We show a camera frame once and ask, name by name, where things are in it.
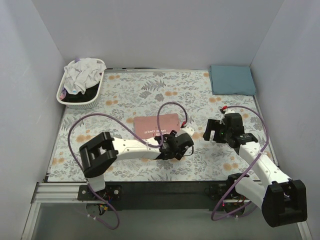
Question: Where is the pink printed t shirt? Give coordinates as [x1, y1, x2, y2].
[133, 113, 180, 140]

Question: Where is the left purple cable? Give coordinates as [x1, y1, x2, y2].
[67, 101, 190, 230]

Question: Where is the folded teal t shirt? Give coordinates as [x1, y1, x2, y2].
[209, 65, 256, 96]

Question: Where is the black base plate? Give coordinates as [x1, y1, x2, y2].
[77, 181, 257, 213]

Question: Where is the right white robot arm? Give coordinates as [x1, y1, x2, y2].
[203, 109, 308, 227]

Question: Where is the white laundry basket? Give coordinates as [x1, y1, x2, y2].
[56, 58, 105, 109]

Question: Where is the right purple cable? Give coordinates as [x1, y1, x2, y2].
[211, 105, 270, 222]

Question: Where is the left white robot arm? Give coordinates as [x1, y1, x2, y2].
[79, 125, 195, 192]

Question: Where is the floral table mat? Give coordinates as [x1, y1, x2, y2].
[45, 70, 266, 182]

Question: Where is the purple cable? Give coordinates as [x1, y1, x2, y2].
[67, 101, 190, 230]
[211, 105, 270, 222]

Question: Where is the black garment in basket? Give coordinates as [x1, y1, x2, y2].
[62, 84, 99, 103]

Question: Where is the white crumpled garment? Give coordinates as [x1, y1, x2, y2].
[64, 57, 107, 95]

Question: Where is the aluminium frame rail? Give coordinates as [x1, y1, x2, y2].
[31, 181, 300, 204]

